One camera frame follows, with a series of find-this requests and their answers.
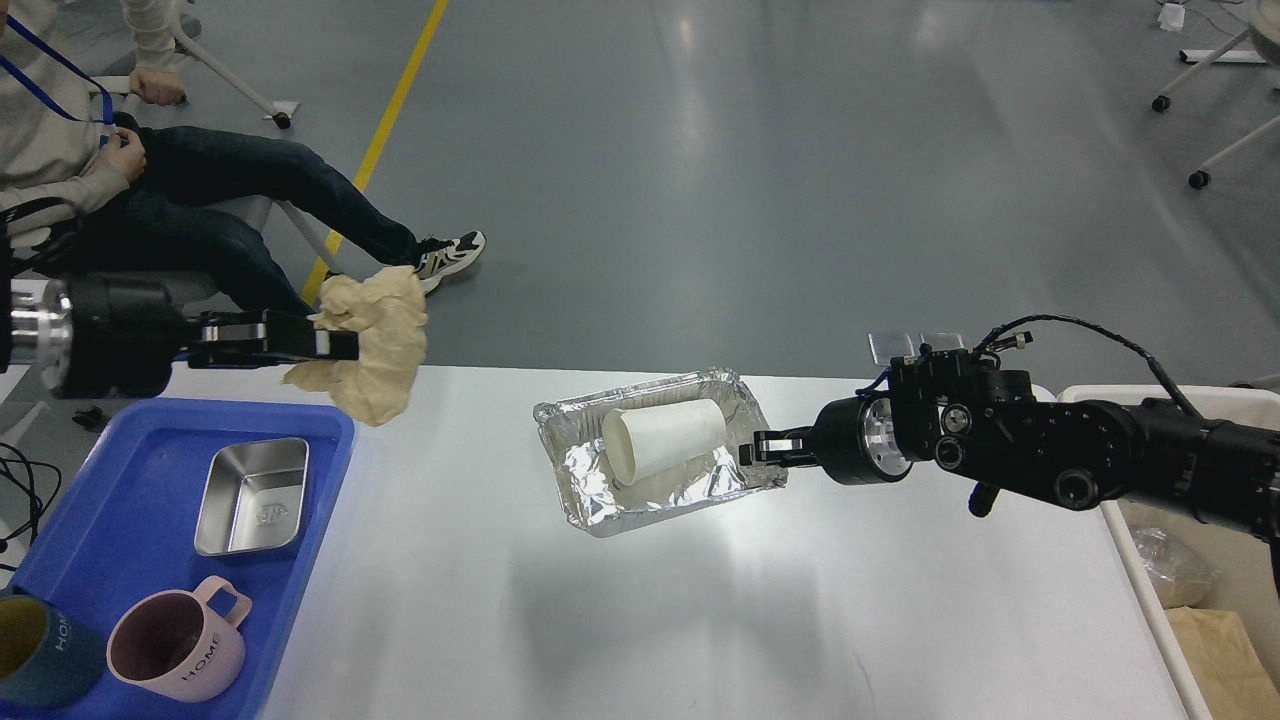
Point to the person's other hand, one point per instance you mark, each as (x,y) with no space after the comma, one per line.
(157,87)

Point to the beige plastic bin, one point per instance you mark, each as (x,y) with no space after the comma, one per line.
(1246,585)

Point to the pink HOME mug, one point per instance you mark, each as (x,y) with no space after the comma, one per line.
(184,645)

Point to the brown paper bag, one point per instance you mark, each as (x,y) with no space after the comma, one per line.
(1228,672)

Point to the grey office chair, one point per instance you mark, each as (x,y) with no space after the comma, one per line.
(230,215)

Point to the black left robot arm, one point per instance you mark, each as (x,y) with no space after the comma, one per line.
(24,318)

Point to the brown paper napkin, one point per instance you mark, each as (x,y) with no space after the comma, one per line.
(388,314)

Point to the blue plastic tray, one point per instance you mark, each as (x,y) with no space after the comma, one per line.
(126,528)

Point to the aluminium foil tray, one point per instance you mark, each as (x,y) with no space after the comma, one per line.
(571,432)

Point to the person's hand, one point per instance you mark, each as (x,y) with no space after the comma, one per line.
(124,152)

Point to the rectangular metal tin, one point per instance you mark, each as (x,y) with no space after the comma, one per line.
(253,508)

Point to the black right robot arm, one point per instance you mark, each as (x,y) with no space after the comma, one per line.
(962,410)

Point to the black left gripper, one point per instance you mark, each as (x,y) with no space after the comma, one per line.
(110,336)

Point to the white sneaker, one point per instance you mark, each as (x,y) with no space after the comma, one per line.
(440,258)

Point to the dark teal HOME mug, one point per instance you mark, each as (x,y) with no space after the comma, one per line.
(48,660)

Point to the white paper cup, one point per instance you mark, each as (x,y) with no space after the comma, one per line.
(640,443)

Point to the seated person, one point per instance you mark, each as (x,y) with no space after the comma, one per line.
(200,190)

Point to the clear floor marker right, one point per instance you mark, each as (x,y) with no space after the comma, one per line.
(943,341)

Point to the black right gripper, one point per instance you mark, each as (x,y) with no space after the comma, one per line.
(852,440)

